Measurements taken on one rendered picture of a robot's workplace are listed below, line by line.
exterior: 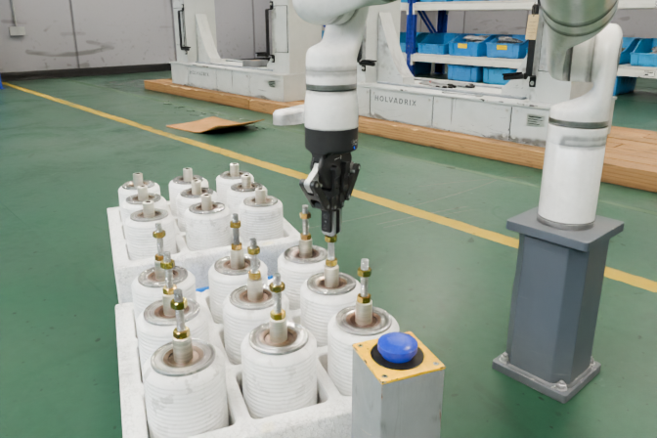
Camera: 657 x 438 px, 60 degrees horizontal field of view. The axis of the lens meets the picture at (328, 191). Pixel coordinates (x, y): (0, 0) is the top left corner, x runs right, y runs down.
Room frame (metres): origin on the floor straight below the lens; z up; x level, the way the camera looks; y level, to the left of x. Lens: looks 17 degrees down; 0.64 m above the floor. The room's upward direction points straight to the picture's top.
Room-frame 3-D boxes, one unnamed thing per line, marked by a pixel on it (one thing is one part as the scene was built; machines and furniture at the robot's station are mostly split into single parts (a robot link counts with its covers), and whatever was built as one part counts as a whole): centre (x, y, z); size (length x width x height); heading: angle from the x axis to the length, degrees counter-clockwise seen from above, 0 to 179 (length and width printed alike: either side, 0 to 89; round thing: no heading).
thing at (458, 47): (6.12, -1.54, 0.36); 0.50 x 0.38 x 0.21; 133
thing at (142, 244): (1.09, 0.37, 0.16); 0.10 x 0.10 x 0.18
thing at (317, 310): (0.78, 0.00, 0.16); 0.10 x 0.10 x 0.18
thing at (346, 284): (0.78, 0.00, 0.25); 0.08 x 0.08 x 0.01
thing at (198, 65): (4.66, 0.64, 0.45); 1.61 x 0.57 x 0.74; 42
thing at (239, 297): (0.74, 0.11, 0.25); 0.08 x 0.08 x 0.01
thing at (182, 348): (0.59, 0.17, 0.26); 0.02 x 0.02 x 0.03
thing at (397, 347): (0.50, -0.07, 0.32); 0.04 x 0.04 x 0.02
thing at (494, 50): (5.81, -1.85, 0.36); 0.50 x 0.38 x 0.21; 133
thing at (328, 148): (0.78, 0.00, 0.45); 0.08 x 0.08 x 0.09
